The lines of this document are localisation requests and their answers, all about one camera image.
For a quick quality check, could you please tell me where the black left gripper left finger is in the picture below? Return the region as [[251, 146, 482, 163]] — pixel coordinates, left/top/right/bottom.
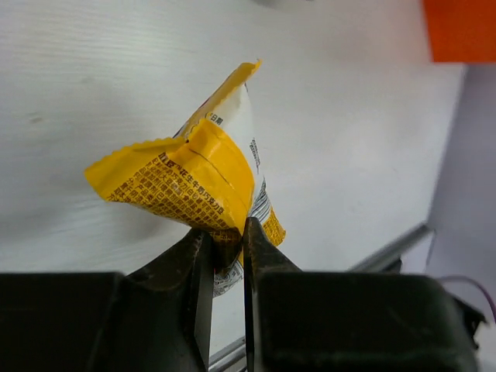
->
[[1, 229, 213, 371]]

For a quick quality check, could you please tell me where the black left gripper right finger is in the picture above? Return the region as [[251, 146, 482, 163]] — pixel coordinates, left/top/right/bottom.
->
[[243, 218, 480, 371]]

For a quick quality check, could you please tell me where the yellow candy packet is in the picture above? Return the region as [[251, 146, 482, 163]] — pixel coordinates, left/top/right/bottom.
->
[[84, 62, 286, 296]]

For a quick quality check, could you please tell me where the orange paper bag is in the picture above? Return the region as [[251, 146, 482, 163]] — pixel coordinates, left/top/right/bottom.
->
[[422, 0, 495, 64]]

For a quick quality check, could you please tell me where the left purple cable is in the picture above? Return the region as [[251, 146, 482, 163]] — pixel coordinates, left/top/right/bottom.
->
[[439, 274, 496, 322]]

